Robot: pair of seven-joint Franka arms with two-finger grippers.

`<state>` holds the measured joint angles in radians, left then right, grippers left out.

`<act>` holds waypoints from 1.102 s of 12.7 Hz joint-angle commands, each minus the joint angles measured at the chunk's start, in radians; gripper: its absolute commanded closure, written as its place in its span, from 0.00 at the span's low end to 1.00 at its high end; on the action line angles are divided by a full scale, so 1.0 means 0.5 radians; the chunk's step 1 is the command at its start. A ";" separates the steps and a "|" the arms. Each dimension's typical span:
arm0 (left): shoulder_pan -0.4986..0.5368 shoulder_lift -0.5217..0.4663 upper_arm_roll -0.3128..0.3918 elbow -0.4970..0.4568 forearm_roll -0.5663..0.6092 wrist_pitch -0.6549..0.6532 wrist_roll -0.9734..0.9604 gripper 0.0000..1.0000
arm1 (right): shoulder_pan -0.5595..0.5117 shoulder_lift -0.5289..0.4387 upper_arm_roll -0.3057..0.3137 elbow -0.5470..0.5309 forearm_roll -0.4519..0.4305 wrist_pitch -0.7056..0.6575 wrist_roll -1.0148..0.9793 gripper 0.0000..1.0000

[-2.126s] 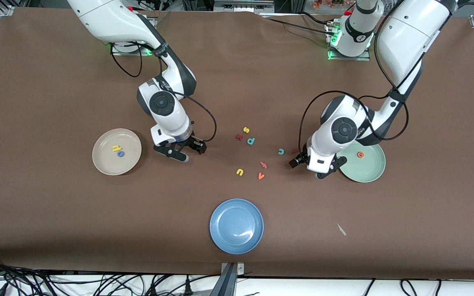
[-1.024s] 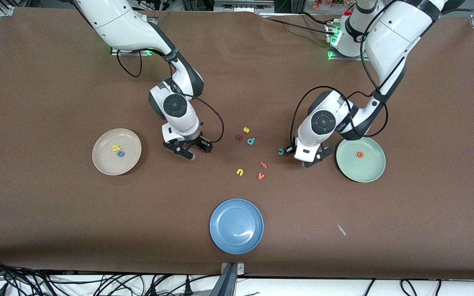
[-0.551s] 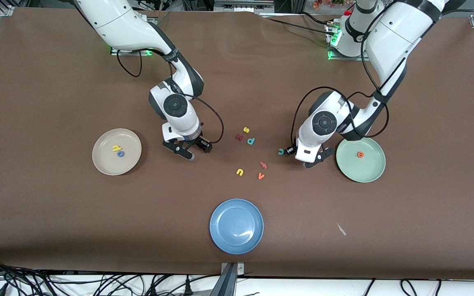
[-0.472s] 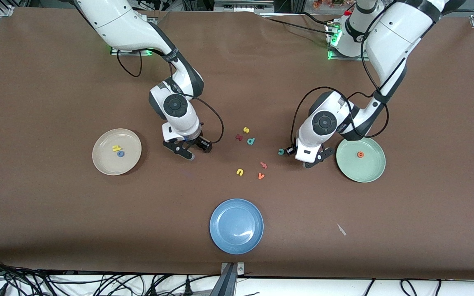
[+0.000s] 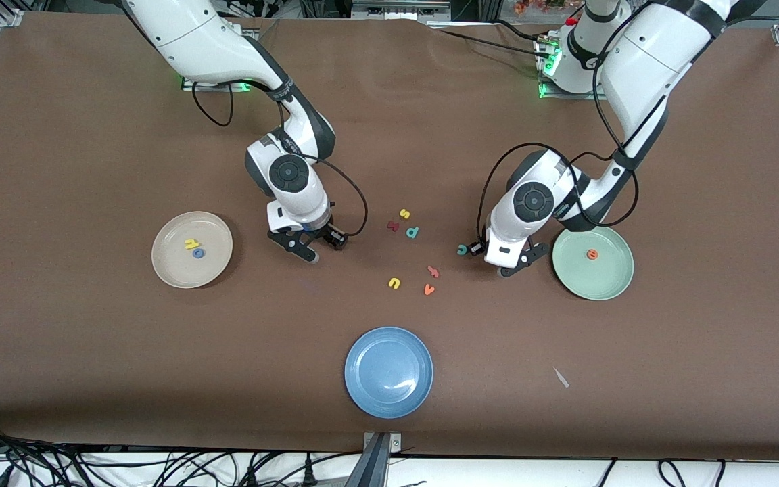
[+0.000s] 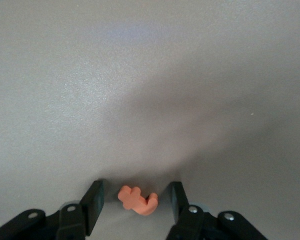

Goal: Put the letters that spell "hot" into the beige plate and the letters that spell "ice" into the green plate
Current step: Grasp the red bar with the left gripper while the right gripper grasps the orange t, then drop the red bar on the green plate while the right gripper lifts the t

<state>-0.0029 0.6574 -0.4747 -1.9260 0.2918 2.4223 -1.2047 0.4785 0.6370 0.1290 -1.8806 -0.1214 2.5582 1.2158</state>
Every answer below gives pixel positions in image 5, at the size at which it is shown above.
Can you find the beige brown plate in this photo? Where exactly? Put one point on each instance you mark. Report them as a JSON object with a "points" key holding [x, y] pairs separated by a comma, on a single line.
{"points": [[173, 267]]}

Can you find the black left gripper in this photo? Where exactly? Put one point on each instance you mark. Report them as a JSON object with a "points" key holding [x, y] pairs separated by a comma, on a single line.
{"points": [[478, 248]]}

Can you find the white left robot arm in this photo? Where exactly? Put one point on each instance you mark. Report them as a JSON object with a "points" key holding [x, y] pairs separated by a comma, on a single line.
{"points": [[508, 237]]}

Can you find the white tape scrap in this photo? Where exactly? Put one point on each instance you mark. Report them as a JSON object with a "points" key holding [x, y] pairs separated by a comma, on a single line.
{"points": [[561, 378]]}

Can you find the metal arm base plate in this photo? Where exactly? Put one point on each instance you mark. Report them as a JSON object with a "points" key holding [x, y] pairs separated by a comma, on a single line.
{"points": [[190, 86], [565, 96]]}

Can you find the blue plate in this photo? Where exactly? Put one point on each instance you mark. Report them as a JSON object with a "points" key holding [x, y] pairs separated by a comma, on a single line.
{"points": [[389, 372]]}

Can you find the black power plug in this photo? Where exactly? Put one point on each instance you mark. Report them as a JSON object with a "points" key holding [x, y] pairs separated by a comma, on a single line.
{"points": [[308, 473], [251, 477]]}

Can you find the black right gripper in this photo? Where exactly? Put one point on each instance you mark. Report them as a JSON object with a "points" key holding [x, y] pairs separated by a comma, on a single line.
{"points": [[322, 233]]}

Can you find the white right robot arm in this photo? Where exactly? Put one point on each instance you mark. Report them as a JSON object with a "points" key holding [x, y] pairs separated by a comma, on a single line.
{"points": [[305, 203]]}

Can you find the aluminium edge bracket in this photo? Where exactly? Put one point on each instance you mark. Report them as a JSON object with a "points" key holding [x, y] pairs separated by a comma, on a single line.
{"points": [[395, 443]]}

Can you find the orange colourful decoration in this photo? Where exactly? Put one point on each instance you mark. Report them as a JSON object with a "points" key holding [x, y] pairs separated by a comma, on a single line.
{"points": [[538, 5]]}

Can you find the green plate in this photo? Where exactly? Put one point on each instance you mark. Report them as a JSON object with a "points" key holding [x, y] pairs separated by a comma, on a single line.
{"points": [[592, 281]]}

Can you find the grey metal box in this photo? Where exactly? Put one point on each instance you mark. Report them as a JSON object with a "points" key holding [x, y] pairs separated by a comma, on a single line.
{"points": [[396, 10]]}

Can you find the brown table cover sheet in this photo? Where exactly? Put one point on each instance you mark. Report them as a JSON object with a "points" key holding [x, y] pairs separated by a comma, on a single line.
{"points": [[92, 352]]}

